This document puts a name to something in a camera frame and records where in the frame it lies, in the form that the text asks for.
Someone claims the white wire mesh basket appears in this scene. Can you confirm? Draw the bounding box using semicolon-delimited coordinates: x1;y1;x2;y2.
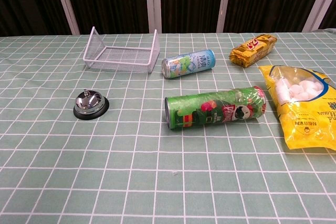
82;26;161;74

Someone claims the silver call bell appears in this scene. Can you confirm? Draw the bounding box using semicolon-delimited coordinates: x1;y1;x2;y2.
73;89;110;120

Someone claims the green checked tablecloth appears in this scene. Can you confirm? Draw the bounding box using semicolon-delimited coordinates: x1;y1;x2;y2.
0;27;336;224

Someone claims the green Pringles can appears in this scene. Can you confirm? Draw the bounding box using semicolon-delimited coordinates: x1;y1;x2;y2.
164;86;267;131

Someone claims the RIO drink can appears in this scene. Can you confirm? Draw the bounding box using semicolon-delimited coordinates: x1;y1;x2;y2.
161;49;216;79

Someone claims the white folding screen frame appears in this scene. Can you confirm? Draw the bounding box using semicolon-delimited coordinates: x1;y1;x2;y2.
50;0;336;35

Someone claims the yellow marshmallow bag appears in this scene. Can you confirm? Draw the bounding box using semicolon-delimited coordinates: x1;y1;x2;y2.
258;65;336;152

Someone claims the gold biscuit packet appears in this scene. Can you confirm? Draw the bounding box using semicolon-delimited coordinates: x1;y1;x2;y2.
229;34;278;68

